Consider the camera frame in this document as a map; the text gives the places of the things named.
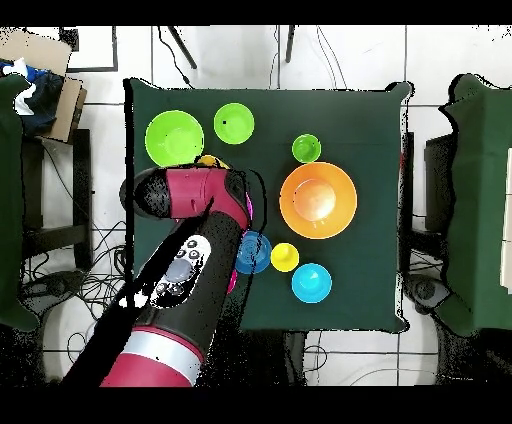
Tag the ridged yellow cup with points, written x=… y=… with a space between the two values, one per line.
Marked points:
x=210 y=161

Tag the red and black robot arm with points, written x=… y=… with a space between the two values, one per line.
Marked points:
x=188 y=192

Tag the large pink bowl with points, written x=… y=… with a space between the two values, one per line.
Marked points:
x=250 y=208

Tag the dark blue bowl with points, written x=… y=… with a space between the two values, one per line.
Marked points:
x=260 y=252

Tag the smooth yellow cup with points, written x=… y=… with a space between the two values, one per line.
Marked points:
x=284 y=257

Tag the large orange bowl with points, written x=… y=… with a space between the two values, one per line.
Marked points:
x=318 y=200

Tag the small red bowl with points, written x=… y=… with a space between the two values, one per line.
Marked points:
x=232 y=282

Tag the ridged green cup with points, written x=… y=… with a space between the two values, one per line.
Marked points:
x=306 y=148

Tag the small light blue bowl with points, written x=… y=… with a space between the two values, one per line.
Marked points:
x=311 y=282

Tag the small green bowl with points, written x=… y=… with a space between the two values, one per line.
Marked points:
x=234 y=123

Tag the large green bowl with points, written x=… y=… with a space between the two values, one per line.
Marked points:
x=174 y=138

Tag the dark green tablecloth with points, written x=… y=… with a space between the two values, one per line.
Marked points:
x=10 y=200
x=476 y=200
x=360 y=120

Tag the black tripod leg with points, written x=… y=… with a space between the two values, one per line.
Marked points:
x=182 y=47
x=290 y=44

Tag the black stool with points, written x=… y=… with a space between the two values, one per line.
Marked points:
x=82 y=200

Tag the black cabinet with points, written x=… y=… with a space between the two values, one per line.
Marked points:
x=438 y=180

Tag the blue and black bag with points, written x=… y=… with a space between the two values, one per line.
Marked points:
x=44 y=104

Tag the cardboard box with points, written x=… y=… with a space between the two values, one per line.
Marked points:
x=40 y=48

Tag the black frame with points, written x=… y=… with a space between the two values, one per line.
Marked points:
x=115 y=48

